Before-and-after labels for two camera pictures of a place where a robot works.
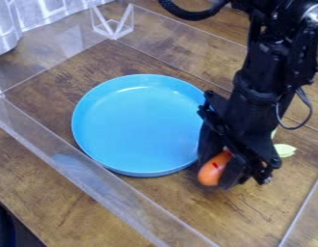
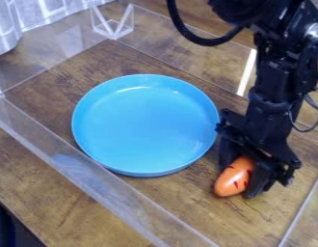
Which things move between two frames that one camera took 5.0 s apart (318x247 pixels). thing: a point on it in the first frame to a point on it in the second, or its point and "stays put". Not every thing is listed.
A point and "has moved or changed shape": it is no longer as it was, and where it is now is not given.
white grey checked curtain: [17, 15] stays put
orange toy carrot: [213, 168] has moved or changed shape
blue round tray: [136, 124] stays put
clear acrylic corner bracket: [113, 28] stays put
